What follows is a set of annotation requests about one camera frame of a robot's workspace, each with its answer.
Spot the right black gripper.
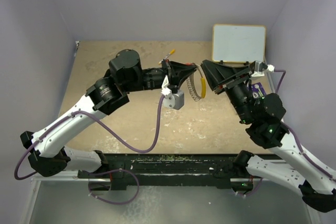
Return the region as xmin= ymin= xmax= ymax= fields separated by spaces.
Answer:
xmin=201 ymin=59 xmax=255 ymax=124

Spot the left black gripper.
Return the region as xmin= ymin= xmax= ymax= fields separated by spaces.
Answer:
xmin=123 ymin=59 xmax=196 ymax=93

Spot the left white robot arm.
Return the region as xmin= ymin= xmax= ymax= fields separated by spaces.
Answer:
xmin=20 ymin=49 xmax=198 ymax=178

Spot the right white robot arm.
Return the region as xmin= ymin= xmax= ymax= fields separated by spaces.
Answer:
xmin=201 ymin=60 xmax=335 ymax=213

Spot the white yellow marker pen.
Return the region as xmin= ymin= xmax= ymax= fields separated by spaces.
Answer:
xmin=158 ymin=49 xmax=175 ymax=65

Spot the purple booklet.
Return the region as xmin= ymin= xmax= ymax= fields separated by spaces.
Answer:
xmin=248 ymin=82 xmax=267 ymax=99

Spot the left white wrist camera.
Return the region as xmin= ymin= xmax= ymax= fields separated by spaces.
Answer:
xmin=161 ymin=75 xmax=184 ymax=110

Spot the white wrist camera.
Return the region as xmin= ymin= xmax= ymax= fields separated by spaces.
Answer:
xmin=161 ymin=75 xmax=184 ymax=110
xmin=249 ymin=61 xmax=275 ymax=78

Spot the small whiteboard yellow frame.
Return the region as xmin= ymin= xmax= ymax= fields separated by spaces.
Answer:
xmin=212 ymin=24 xmax=267 ymax=63

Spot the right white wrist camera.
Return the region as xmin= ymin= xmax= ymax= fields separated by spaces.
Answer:
xmin=249 ymin=61 xmax=275 ymax=78

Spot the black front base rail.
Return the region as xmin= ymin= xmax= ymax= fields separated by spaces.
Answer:
xmin=78 ymin=154 xmax=257 ymax=193

